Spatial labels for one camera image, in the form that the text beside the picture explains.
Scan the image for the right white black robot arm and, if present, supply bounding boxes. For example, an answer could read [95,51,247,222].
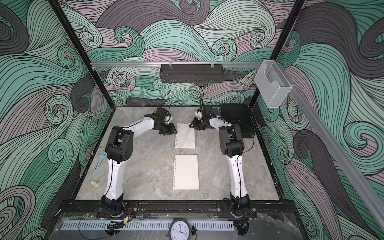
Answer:
[189,116,251,217]

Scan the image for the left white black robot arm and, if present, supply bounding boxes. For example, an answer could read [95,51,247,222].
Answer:
[101,108,177,217]

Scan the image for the blue cover notebook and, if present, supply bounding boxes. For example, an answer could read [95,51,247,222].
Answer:
[209,108,223,130]

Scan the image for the black hard case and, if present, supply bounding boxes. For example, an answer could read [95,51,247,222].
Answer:
[220,103,255,139]

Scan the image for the small yellow-green object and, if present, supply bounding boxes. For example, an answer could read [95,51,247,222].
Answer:
[91,181,100,188]

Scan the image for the round analog clock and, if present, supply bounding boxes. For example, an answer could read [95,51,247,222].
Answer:
[167,218,192,240]

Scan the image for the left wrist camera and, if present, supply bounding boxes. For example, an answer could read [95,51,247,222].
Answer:
[155,107,172,121]

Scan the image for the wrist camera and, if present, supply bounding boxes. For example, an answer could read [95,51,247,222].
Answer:
[195,105,212,120]
[155,107,172,121]

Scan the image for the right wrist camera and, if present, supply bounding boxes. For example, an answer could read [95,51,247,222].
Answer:
[195,105,212,120]

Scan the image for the black wall-mounted tray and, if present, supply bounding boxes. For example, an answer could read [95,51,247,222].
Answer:
[160,64,224,84]

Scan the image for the blue handled scissors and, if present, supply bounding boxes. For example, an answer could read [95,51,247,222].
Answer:
[95,151,107,171]

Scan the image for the aluminium wall rail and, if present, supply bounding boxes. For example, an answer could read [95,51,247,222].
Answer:
[90,61,262,69]

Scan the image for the clear acrylic wall holder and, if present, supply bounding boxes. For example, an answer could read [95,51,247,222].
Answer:
[254,60,292,109]

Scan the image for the white slotted cable duct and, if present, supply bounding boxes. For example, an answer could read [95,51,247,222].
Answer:
[60,220,235,232]

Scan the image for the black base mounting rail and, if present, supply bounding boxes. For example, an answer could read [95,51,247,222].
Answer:
[60,199,297,219]

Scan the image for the right side aluminium rail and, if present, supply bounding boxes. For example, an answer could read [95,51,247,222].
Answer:
[274,61,384,229]

